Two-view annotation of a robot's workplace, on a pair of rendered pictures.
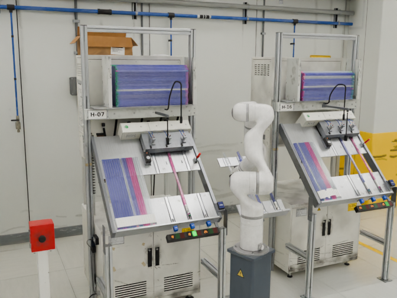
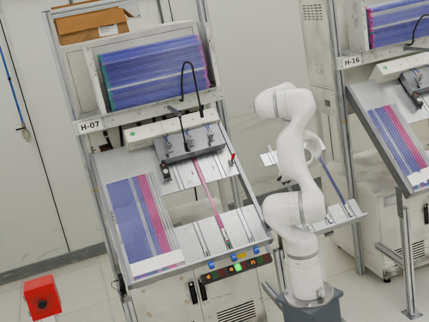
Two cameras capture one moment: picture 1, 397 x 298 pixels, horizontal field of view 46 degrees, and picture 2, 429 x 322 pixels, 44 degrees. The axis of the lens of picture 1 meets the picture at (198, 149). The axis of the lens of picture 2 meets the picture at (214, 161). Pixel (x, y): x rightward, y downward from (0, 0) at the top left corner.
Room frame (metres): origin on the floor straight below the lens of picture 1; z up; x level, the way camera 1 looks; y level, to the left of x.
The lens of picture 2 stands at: (0.60, -0.33, 1.87)
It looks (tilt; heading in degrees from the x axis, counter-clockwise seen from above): 18 degrees down; 10
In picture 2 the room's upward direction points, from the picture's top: 11 degrees counter-clockwise
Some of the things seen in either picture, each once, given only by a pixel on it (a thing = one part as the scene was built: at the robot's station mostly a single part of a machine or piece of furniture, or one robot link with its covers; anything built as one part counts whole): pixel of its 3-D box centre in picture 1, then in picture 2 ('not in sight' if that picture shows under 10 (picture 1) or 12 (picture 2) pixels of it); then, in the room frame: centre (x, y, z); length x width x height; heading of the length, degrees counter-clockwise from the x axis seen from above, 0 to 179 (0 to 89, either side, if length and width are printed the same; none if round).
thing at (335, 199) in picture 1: (318, 191); (413, 165); (3.70, -0.98, 0.65); 1.01 x 0.73 x 1.29; 24
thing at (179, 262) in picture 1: (139, 250); (185, 276); (3.27, 0.43, 0.31); 0.70 x 0.65 x 0.62; 114
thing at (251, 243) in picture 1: (251, 232); (306, 273); (2.38, -0.29, 0.79); 0.19 x 0.19 x 0.18
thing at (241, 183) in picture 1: (246, 193); (289, 223); (2.38, -0.25, 1.00); 0.19 x 0.12 x 0.24; 86
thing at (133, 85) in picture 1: (150, 84); (154, 71); (3.18, 0.33, 1.52); 0.51 x 0.13 x 0.27; 114
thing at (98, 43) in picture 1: (121, 41); (110, 15); (3.41, 0.55, 1.82); 0.68 x 0.30 x 0.20; 114
